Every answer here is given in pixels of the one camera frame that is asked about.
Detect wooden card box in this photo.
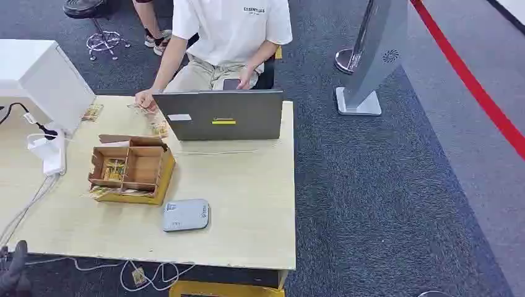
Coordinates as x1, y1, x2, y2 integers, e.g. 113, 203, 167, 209
87, 134, 176, 207

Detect black cable with plug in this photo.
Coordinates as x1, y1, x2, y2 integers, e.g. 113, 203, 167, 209
0, 102, 59, 141

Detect person's right hand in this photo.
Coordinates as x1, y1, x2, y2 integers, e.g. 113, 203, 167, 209
134, 88, 159, 112

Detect yellow box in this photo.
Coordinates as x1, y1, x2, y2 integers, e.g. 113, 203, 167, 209
168, 280, 286, 297

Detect white looped cable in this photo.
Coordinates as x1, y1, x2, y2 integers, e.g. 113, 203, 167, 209
24, 257, 197, 293

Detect grey kiosk stand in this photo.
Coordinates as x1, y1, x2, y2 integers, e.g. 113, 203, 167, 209
336, 0, 412, 117

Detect small grey flat device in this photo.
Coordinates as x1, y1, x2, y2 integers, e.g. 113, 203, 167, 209
162, 199, 210, 234

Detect chrome stanchion post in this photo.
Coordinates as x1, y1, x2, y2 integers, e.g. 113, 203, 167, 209
334, 0, 375, 75

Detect white cabinet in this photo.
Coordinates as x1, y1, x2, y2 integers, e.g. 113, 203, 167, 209
0, 38, 97, 135

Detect dark smartphone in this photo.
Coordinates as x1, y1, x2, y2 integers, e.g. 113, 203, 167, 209
222, 77, 243, 92

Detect black round stool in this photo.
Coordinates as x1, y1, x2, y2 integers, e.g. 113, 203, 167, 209
63, 0, 132, 61

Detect card stack with printed faces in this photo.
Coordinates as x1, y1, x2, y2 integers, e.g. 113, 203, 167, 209
102, 158, 128, 183

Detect white power strip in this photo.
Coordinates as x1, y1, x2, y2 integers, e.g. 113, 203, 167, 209
27, 128, 67, 176

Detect seated person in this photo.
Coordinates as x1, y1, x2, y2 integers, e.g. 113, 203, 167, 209
134, 0, 293, 112

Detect person's left hand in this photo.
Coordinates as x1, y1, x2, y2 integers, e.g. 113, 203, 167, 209
236, 66, 258, 91

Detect standing person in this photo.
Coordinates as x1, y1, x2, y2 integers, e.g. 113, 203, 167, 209
132, 0, 174, 57

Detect white cable bundle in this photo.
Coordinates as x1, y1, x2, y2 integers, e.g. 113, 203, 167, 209
0, 173, 61, 248

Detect grey laptop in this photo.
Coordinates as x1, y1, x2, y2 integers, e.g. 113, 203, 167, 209
152, 90, 285, 142

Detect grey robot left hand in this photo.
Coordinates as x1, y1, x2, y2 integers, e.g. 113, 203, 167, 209
0, 240, 33, 297

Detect red floor tape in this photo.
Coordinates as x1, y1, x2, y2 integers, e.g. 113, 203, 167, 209
410, 0, 525, 161

